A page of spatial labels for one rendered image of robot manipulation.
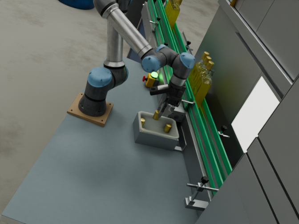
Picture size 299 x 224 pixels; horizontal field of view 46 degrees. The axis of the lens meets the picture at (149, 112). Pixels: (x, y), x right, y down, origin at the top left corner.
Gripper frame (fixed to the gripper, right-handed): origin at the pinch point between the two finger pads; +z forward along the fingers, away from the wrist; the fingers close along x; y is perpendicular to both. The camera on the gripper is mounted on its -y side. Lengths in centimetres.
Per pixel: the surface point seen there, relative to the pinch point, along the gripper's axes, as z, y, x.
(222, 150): -3.4, 29.7, -23.2
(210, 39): -19, 40, 78
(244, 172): -37, 5, -76
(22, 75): 91, -85, 144
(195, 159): 7.3, 20.4, -21.4
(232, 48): -33, 38, 36
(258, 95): -31, 39, -10
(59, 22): 90, -70, 286
